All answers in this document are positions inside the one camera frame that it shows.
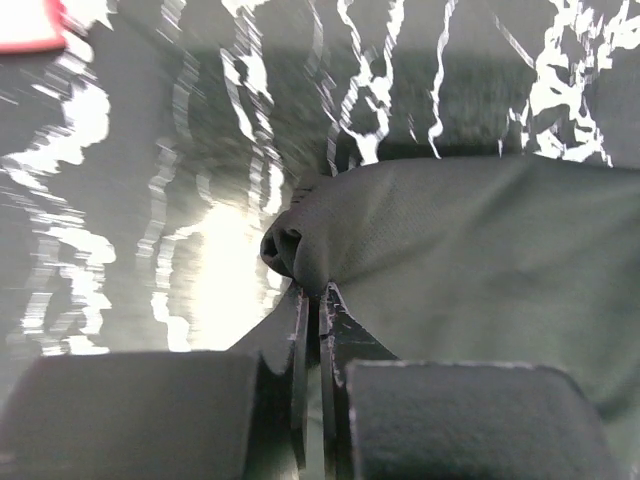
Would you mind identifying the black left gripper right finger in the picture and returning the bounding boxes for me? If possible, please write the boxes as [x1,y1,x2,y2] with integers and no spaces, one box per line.
[319,286,622,479]

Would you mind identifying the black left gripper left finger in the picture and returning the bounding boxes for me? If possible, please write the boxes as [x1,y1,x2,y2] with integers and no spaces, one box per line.
[1,285,309,479]

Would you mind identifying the black t shirt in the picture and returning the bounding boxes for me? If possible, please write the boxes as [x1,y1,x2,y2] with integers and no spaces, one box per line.
[261,156,639,472]

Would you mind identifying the folded pink t shirt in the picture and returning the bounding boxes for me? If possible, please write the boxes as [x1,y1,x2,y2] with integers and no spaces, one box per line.
[0,0,66,54]

